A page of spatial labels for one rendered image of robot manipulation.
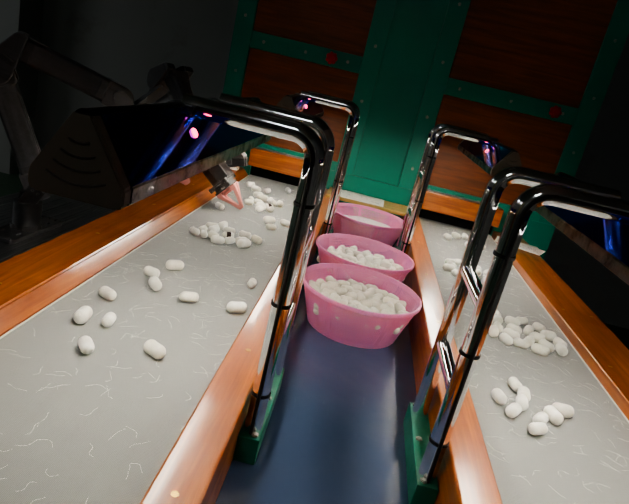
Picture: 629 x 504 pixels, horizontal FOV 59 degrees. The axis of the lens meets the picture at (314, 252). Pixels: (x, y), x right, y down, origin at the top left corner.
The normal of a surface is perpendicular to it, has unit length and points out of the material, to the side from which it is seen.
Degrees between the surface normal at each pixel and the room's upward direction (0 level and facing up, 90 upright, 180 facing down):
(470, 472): 0
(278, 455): 0
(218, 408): 0
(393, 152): 90
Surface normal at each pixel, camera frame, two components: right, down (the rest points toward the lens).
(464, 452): 0.22, -0.93
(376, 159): -0.11, 0.28
